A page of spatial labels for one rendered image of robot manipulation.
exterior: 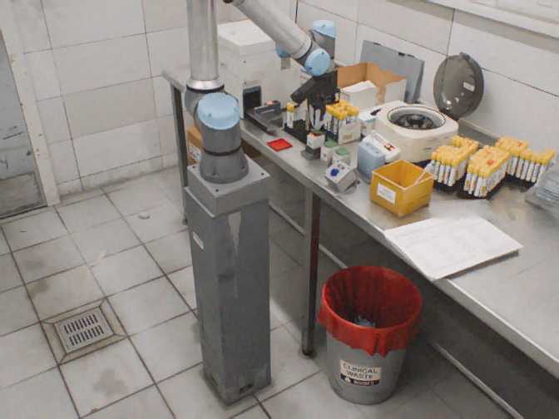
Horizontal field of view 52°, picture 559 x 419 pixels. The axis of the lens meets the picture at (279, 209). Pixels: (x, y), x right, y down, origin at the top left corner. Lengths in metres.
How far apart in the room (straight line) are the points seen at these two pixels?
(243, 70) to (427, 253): 1.04
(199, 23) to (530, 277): 1.11
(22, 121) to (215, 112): 1.87
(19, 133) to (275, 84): 1.58
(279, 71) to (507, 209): 1.01
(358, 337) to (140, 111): 2.12
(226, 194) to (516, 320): 0.84
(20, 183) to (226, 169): 1.97
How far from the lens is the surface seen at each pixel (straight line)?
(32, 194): 3.54
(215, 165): 1.70
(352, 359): 2.12
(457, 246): 1.62
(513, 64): 2.09
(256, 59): 2.23
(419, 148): 1.97
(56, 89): 3.40
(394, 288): 2.22
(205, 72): 1.73
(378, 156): 1.83
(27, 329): 2.80
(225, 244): 1.79
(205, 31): 1.69
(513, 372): 2.21
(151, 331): 2.62
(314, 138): 1.98
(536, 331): 1.46
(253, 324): 2.08
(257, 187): 1.74
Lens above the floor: 1.82
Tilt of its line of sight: 33 degrees down
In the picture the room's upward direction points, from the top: straight up
